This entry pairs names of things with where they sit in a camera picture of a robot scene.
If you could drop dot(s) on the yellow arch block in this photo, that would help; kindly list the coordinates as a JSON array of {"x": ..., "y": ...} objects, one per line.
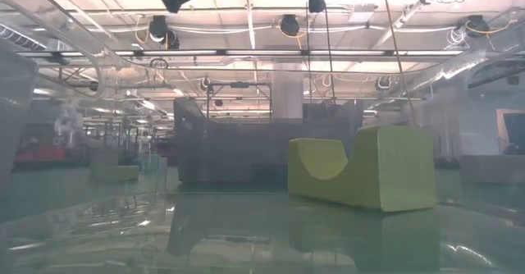
[{"x": 393, "y": 167}]

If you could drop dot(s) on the red cart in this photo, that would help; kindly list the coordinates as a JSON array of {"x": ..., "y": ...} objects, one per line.
[{"x": 41, "y": 154}]

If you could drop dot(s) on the green table mat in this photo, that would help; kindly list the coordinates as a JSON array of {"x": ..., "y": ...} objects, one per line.
[{"x": 61, "y": 192}]

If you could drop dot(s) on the long ceiling light bar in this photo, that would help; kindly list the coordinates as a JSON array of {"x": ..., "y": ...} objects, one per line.
[{"x": 262, "y": 53}]

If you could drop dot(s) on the white building column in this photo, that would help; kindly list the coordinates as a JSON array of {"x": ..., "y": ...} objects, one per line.
[{"x": 287, "y": 93}]

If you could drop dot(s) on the black metal gantry frame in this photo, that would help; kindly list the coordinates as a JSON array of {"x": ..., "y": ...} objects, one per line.
[{"x": 240, "y": 84}]

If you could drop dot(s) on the clear plastic bin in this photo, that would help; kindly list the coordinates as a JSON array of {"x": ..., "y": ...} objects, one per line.
[{"x": 246, "y": 233}]

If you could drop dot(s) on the dark smoky plastic bin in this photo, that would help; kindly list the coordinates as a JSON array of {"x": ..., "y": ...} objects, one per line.
[{"x": 229, "y": 151}]

